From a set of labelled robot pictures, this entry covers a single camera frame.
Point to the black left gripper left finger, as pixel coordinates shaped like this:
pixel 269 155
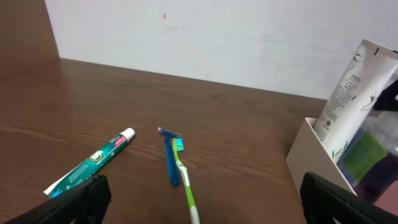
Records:
pixel 85 203

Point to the green white toothbrush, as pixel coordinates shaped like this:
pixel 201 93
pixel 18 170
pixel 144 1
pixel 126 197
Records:
pixel 177 144

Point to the green toothpaste tube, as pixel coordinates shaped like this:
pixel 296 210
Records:
pixel 91 165

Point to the blue disposable razor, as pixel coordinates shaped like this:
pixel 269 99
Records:
pixel 169 153

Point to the white cardboard box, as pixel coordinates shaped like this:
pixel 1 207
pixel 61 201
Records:
pixel 307 154

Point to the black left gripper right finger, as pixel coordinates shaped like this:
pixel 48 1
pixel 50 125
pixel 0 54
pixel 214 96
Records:
pixel 324 202

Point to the white cosmetic tube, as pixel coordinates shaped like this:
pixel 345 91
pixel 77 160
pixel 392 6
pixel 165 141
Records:
pixel 358 89

